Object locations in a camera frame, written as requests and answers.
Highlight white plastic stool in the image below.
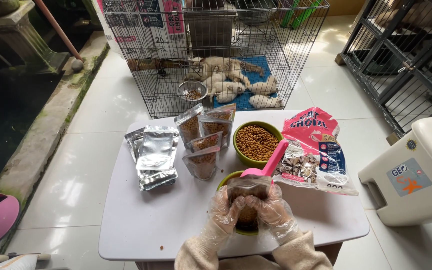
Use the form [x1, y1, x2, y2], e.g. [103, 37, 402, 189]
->
[357, 115, 432, 227]

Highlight pink plastic scoop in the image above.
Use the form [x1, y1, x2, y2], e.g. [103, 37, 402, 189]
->
[240, 139, 290, 185]

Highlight green bowl with pink scoop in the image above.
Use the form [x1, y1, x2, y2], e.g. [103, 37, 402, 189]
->
[217, 170, 260, 236]

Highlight cream long-haired cat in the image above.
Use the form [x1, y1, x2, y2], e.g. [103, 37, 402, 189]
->
[183, 56, 266, 89]

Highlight white cloth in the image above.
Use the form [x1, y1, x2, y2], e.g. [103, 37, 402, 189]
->
[0, 255, 39, 270]

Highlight steel food bowl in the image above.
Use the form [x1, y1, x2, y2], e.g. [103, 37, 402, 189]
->
[177, 79, 209, 102]

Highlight steel bowl on wire stand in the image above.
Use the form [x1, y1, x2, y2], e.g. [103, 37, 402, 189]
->
[234, 0, 277, 44]

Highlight black metal cage rack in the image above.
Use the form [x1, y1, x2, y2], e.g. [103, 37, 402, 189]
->
[339, 0, 432, 138]

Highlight mossy stone pedestal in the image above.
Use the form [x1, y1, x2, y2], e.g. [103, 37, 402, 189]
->
[0, 0, 71, 74]

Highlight pile of empty silver pouches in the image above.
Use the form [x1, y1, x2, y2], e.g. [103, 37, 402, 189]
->
[124, 125, 181, 192]

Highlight person's left hand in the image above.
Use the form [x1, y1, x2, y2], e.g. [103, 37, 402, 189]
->
[200, 185, 247, 248]

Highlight sealed silver pouch of kibble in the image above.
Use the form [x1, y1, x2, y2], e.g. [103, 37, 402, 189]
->
[205, 103, 237, 123]
[181, 145, 221, 182]
[197, 114, 233, 149]
[173, 103, 205, 149]
[187, 131, 224, 154]

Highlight heap of brown kibble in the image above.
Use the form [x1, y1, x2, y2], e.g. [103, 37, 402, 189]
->
[235, 124, 281, 162]

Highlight clear pouch of kibble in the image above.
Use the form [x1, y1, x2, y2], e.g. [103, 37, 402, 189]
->
[226, 174, 273, 230]

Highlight wire pet cage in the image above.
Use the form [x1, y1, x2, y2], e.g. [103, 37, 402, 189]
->
[101, 0, 331, 120]

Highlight green plastic sticks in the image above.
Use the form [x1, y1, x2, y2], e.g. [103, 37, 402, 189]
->
[279, 0, 324, 30]

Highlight grey box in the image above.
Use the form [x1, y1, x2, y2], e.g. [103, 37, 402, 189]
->
[185, 7, 236, 58]

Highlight brown pole with round end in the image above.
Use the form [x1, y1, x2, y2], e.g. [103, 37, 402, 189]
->
[34, 0, 85, 73]

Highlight green bowl full of kibble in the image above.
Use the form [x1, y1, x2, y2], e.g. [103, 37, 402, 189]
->
[232, 120, 285, 169]

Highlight large white cat food sack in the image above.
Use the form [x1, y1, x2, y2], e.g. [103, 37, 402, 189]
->
[95, 0, 187, 61]

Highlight pink cat food bag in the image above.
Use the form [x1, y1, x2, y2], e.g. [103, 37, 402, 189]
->
[272, 107, 359, 197]

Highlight wooden stick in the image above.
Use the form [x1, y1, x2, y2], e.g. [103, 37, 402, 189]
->
[0, 253, 52, 265]

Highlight cream kitten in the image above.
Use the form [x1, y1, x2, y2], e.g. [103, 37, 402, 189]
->
[215, 91, 240, 104]
[248, 94, 284, 110]
[203, 73, 247, 95]
[247, 76, 279, 97]

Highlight person's right hand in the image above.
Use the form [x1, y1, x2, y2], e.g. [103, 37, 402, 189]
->
[245, 183, 300, 245]

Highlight blue mat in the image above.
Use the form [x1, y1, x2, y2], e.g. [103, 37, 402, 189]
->
[212, 55, 283, 112]

